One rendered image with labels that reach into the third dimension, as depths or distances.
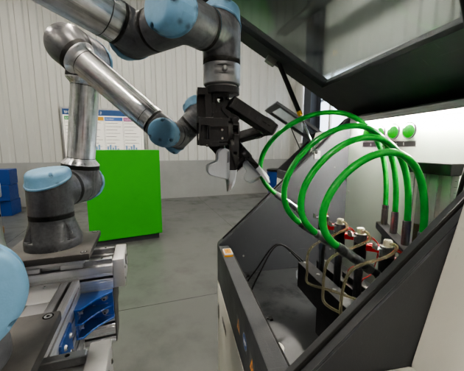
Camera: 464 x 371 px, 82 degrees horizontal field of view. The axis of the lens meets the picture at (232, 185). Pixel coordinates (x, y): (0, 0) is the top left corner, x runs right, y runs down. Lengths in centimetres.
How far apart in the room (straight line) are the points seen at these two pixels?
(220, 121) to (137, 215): 353
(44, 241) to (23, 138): 670
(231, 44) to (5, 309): 50
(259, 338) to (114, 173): 345
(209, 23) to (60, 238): 69
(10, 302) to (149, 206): 371
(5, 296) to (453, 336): 55
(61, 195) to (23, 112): 671
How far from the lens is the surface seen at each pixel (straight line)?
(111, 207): 394
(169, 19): 48
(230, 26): 57
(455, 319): 54
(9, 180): 673
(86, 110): 100
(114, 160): 387
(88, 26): 57
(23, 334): 58
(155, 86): 730
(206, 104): 55
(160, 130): 72
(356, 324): 50
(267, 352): 59
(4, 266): 30
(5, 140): 764
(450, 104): 86
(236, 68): 56
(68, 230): 92
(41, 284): 96
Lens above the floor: 133
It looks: 8 degrees down
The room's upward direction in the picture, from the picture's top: straight up
